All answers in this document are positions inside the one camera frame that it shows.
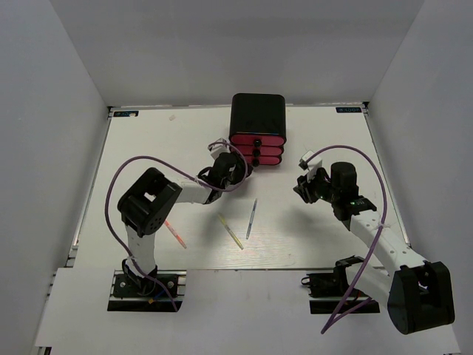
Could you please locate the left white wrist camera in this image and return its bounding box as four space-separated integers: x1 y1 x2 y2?
208 138 231 160

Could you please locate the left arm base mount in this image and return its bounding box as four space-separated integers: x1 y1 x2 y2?
107 271 186 313

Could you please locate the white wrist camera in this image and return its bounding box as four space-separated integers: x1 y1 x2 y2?
299 150 322 181
208 138 231 160

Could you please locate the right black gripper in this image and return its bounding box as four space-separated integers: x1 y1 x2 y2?
294 166 340 204

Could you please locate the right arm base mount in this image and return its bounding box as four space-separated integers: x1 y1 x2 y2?
301 256 380 315

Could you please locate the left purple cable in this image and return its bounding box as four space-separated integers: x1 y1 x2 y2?
104 140 249 312

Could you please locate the blue thin pen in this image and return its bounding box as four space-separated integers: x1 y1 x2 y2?
245 198 258 240

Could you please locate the left blue table label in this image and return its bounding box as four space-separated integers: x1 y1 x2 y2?
113 110 139 118

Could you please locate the purple cable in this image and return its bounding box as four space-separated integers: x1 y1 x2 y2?
306 144 389 334
104 140 249 312

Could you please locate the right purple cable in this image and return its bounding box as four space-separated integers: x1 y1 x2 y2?
306 144 389 334

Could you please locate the red pink pen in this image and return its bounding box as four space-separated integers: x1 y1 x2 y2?
165 220 187 249

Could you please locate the right blue table label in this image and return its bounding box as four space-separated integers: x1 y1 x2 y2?
336 106 362 113

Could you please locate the black drawer cabinet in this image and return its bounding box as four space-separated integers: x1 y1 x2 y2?
229 93 286 137

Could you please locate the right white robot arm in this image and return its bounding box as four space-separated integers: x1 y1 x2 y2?
293 158 455 334

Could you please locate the yellow pen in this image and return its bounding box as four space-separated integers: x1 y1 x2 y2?
218 214 244 250

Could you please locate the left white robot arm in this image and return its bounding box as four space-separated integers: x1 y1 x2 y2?
118 152 253 295

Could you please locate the blue table label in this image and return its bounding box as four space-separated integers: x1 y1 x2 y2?
336 106 362 113
113 110 139 118

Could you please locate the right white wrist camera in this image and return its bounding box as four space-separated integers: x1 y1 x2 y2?
299 150 322 181

